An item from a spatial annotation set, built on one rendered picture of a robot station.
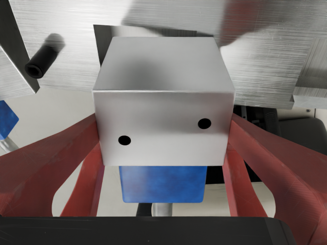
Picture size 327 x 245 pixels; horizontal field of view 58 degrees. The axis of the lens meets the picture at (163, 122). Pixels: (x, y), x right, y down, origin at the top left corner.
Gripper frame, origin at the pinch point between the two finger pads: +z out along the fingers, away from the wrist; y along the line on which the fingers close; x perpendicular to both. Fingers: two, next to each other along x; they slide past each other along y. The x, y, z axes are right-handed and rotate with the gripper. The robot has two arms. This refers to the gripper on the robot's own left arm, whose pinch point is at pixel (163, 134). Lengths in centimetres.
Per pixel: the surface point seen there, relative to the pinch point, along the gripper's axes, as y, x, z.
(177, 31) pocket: -0.9, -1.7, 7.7
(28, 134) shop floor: 75, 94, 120
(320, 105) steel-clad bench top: -14.6, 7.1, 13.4
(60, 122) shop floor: 54, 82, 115
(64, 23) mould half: 5.1, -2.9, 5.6
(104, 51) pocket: 3.5, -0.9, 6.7
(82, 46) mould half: 4.4, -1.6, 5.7
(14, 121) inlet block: 13.9, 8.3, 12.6
